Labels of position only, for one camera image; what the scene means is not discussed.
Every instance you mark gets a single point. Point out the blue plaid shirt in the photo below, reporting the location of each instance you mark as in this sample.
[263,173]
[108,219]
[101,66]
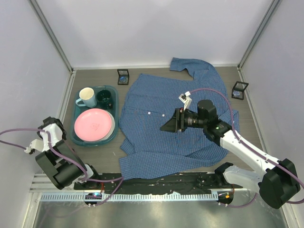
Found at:
[152,153]

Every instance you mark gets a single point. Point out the pink plate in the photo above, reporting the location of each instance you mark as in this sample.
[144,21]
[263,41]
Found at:
[94,125]

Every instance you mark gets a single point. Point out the aluminium frame rail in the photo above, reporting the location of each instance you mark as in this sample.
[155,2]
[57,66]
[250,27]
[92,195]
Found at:
[50,33]

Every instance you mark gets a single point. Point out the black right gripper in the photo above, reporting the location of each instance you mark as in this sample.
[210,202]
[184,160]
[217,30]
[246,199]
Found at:
[176,122]

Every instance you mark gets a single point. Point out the teal plastic tray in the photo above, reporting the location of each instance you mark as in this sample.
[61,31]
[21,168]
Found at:
[78,110]

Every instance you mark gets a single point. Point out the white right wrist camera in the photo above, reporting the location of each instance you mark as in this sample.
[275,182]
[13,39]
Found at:
[185,98]

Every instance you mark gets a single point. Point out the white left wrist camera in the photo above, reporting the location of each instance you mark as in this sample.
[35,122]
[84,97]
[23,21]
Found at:
[35,145]

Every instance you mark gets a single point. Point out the dark green mug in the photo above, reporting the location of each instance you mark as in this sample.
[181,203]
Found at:
[104,99]

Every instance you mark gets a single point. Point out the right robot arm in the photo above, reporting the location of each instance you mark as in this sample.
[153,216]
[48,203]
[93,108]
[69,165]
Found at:
[275,181]

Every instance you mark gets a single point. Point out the black display box back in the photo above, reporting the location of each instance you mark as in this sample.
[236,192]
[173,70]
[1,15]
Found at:
[123,72]

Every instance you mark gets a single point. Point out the black display box right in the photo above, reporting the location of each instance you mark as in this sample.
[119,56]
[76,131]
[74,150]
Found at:
[241,87]

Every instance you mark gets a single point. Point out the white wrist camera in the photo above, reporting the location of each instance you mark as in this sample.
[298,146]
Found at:
[185,98]
[35,145]

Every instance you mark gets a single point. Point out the black display box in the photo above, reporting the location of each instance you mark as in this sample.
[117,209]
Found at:
[241,87]
[123,72]

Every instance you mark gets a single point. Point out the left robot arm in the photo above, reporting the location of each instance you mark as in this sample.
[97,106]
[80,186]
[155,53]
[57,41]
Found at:
[58,160]

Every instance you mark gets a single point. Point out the light blue mug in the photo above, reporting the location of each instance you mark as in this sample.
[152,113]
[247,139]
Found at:
[87,98]

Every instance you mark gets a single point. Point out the white slotted cable duct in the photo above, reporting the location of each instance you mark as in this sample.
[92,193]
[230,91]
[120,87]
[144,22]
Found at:
[94,196]

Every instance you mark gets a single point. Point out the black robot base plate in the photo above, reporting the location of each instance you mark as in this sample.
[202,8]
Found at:
[185,183]

